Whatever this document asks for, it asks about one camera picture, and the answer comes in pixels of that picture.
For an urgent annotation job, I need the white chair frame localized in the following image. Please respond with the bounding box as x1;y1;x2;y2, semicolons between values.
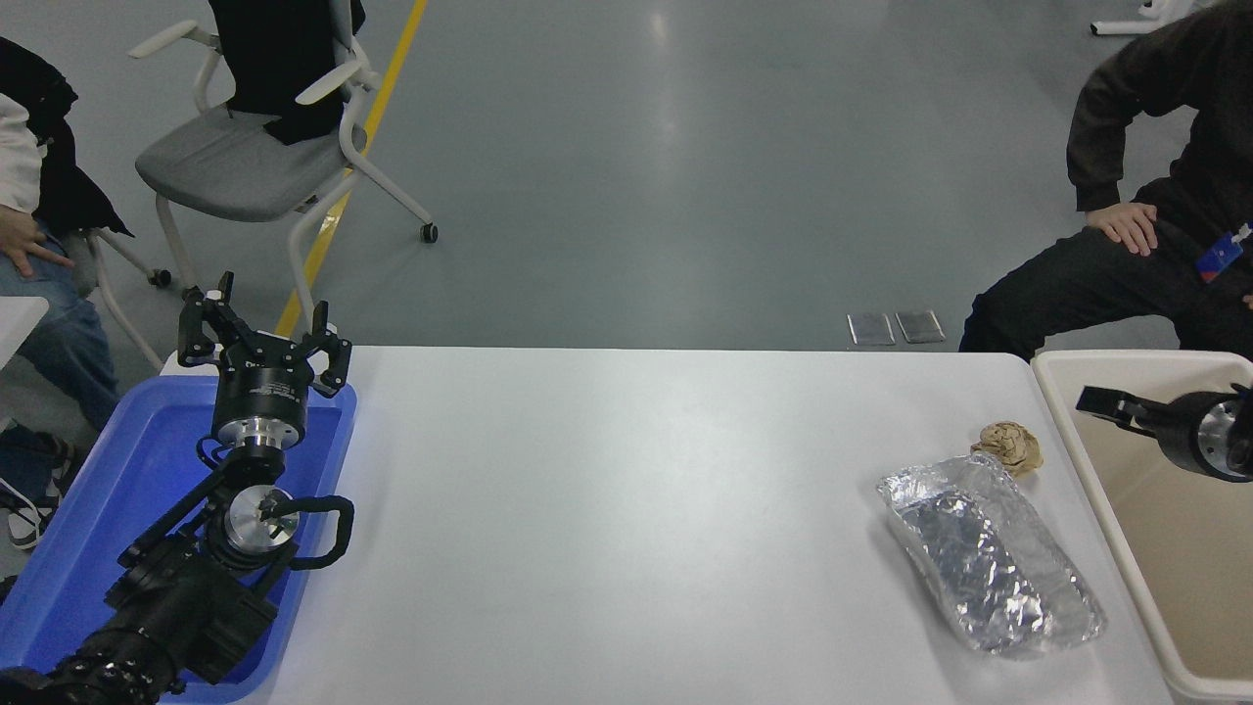
83;227;172;371

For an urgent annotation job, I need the crumpled tan paper ball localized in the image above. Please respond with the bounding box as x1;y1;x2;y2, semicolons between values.
971;421;1044;479

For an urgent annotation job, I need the white stand base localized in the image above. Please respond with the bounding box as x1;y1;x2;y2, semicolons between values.
1091;0;1215;37

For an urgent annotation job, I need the large pale bin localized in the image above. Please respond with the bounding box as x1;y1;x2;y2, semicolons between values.
1031;350;1253;705

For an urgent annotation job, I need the crumpled silver foil tray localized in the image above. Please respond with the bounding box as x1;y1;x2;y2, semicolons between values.
876;453;1107;657

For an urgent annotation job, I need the blue red badge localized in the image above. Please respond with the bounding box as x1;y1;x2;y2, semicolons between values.
1196;223;1253;285

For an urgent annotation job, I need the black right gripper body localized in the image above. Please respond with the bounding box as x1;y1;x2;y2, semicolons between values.
1157;392;1242;483

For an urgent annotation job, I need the blue plastic tray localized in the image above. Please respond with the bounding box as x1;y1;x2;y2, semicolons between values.
0;375;358;704

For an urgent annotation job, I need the black garment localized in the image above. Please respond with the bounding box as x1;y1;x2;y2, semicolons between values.
209;0;366;146

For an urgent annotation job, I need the small white table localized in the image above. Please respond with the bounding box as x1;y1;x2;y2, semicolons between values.
0;297;48;368

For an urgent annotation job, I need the grey white office chair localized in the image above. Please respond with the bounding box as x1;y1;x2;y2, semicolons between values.
129;0;439;339

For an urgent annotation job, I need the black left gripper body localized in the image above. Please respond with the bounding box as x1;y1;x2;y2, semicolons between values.
212;338;313;429

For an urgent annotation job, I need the person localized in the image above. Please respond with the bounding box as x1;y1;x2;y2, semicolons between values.
0;36;133;549
959;0;1253;358

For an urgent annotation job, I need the person's hand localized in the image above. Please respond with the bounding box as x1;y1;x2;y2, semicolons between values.
1085;201;1159;258
0;206;74;278

